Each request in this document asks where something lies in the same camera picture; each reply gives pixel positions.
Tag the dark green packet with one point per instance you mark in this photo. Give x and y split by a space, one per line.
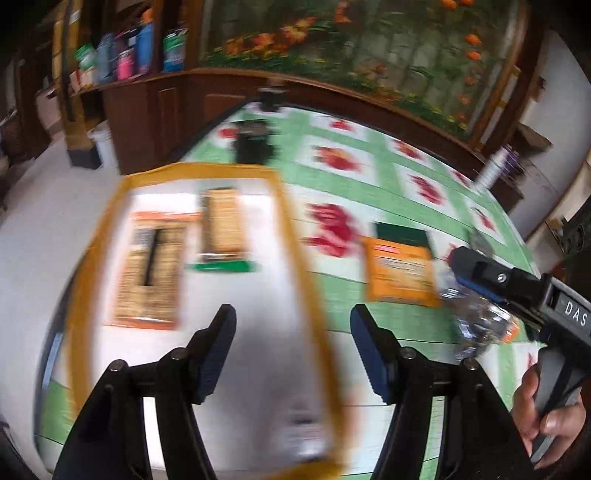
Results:
401 233

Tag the clear crinkly snack packet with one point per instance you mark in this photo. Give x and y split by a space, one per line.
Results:
480 323

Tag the dark bottle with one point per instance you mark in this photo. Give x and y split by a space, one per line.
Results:
130 40

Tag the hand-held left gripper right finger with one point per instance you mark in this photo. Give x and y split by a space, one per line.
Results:
373 360

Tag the yellow cardboard box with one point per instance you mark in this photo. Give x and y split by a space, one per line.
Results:
258 314

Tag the wooden cabinet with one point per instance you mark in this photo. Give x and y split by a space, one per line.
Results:
161 115

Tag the yellow display cabinet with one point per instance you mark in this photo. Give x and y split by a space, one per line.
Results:
76 101

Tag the pale blue bottle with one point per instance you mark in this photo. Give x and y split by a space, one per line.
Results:
106 57

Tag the purple bottle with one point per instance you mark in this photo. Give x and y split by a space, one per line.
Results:
509 159

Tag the white bucket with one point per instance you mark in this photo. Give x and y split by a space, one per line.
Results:
102 144

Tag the large orange cracker packet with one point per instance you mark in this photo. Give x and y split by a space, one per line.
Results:
138 295

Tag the bright green snack packet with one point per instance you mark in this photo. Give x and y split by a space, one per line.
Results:
221 266

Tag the orange rectangular snack packet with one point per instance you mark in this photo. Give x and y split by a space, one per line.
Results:
397 277

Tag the small black holder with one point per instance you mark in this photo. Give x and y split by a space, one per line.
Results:
272 99

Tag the pink bottle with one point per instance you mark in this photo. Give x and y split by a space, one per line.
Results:
123 65

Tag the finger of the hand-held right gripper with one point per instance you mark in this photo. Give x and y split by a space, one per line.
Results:
480 274

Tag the green and blue packet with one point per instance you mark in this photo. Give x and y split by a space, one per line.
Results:
174 50

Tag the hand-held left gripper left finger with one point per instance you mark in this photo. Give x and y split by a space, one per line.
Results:
216 355

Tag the green packet on shelf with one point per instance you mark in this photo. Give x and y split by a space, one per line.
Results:
85 62

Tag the white spray bottle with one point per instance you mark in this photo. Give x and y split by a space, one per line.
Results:
489 170

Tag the person's right hand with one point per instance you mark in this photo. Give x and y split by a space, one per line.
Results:
565 429

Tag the black box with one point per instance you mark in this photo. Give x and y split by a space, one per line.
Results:
251 145

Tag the green fruit print tablecloth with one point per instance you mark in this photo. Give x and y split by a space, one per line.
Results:
383 207

